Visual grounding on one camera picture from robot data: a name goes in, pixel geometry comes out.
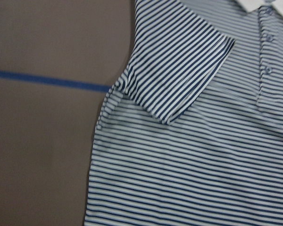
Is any navy white striped polo shirt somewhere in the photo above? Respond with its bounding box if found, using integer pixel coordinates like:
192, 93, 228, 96
84, 0, 283, 226

